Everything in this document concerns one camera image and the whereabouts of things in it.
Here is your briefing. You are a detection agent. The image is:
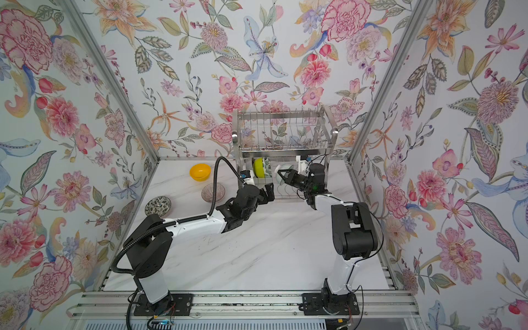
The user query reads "silver two-tier dish rack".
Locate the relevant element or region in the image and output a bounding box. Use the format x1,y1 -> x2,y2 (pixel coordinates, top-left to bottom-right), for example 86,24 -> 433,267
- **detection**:
232,105 -> 339,200

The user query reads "aluminium mounting rail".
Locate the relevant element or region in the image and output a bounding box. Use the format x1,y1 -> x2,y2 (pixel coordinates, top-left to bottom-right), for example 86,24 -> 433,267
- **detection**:
67,290 -> 420,320

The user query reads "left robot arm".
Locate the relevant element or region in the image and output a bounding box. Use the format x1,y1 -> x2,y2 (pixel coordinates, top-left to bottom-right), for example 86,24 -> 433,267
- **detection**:
111,183 -> 275,305

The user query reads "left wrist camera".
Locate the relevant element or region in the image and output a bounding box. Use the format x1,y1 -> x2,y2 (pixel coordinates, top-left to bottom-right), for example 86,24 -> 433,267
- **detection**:
240,170 -> 255,185

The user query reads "yellow plastic bowl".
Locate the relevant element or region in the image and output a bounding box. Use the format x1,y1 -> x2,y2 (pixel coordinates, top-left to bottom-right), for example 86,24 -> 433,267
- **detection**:
189,163 -> 212,182

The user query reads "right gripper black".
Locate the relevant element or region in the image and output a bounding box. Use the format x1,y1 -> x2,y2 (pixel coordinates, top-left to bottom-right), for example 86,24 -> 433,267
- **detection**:
280,170 -> 314,195

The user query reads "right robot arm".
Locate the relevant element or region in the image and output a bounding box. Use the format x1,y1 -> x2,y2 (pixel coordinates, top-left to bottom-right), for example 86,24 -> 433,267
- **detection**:
276,164 -> 379,315

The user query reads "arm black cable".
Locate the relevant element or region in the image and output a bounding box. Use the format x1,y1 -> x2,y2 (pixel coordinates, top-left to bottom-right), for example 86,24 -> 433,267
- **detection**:
110,156 -> 244,330
304,154 -> 384,330

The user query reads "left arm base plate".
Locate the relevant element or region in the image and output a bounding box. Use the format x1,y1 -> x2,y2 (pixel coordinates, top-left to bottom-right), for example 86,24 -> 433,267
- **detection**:
133,294 -> 194,317

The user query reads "purple striped glass bowl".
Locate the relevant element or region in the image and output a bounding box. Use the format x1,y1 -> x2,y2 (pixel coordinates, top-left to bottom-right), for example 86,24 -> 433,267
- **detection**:
201,183 -> 226,203

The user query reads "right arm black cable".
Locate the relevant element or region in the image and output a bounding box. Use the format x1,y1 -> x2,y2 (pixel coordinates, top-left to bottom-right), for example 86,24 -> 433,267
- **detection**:
304,154 -> 384,330

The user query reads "speckled dark patterned bowl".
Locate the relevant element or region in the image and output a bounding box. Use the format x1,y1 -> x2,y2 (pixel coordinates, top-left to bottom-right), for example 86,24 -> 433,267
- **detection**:
144,196 -> 172,218

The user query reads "lime green plastic bowl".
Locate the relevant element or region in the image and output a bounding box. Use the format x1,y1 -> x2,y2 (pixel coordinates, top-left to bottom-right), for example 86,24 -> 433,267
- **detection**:
253,158 -> 265,179

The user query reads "pale green glass bowl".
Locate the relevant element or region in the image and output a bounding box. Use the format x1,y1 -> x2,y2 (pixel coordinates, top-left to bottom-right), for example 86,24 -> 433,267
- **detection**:
274,164 -> 294,186

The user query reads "green leaf pattern bowl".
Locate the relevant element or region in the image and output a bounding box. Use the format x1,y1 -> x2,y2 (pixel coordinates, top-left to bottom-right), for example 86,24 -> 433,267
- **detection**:
262,158 -> 272,178

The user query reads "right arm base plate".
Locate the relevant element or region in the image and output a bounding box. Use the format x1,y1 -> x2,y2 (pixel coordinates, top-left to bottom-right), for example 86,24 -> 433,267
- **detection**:
298,293 -> 360,316

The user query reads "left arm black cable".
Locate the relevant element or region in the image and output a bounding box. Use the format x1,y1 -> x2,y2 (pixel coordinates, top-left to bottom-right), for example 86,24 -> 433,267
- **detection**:
110,156 -> 244,330

